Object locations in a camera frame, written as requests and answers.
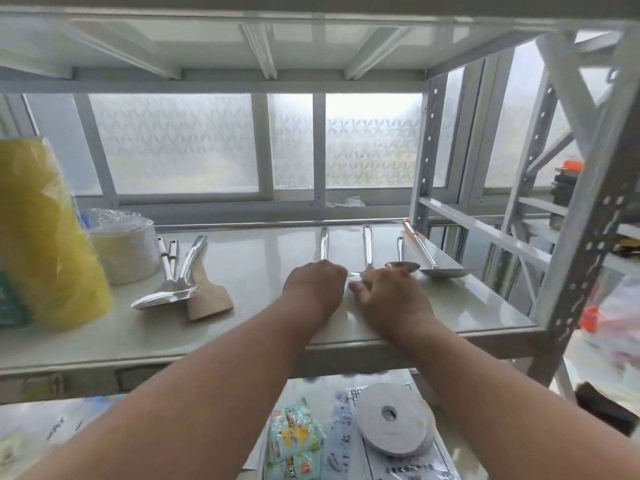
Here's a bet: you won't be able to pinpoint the person's right hand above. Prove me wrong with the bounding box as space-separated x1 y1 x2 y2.
348 268 437 343

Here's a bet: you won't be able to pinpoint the person's left hand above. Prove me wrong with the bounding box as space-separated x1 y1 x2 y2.
281 259 349 323

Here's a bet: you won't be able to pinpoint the steel spoon with long handle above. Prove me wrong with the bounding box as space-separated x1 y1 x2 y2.
349 225 375 283

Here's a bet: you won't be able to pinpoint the person's right forearm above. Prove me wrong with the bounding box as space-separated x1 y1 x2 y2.
394 315 640 480

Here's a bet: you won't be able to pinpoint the person's left forearm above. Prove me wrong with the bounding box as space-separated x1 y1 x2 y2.
20 301 335 480

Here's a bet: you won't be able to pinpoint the steel serving spoon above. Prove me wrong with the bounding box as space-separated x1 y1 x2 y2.
384 237 422 274

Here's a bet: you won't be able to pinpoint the steel ladle with wooden tip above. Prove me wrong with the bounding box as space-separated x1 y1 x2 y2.
402 220 474 281

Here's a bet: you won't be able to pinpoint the wooden spatula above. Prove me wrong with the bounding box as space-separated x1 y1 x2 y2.
186 267 235 322

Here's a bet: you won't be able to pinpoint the roll of white tape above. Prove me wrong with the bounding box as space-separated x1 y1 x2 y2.
354 383 437 458

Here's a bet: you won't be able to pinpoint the green snack packet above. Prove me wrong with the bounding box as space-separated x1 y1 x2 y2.
268 397 327 464
265 451 326 480

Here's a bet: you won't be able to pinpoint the clear printed plastic bag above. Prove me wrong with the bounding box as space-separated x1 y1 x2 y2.
320 377 463 480

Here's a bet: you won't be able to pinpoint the frosted glass window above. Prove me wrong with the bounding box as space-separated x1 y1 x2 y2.
0 92 576 226

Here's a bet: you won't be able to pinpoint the white metal shelving rack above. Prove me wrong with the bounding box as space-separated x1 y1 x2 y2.
0 0 640 411
480 31 640 300

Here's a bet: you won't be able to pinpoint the wrapped stack of paper bowls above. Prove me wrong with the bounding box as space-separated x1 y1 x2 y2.
82 208 162 286

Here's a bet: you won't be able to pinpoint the orange and black lighters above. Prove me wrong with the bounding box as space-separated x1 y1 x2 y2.
549 160 585 208

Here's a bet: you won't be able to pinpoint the plastic bag with orange cap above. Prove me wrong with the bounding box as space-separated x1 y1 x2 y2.
579 275 640 370

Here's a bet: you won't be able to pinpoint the yellow plastic wrapped package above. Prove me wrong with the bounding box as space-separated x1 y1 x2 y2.
0 136 115 332

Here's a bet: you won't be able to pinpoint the clear plastic bags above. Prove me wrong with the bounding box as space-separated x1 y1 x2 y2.
0 394 131 480

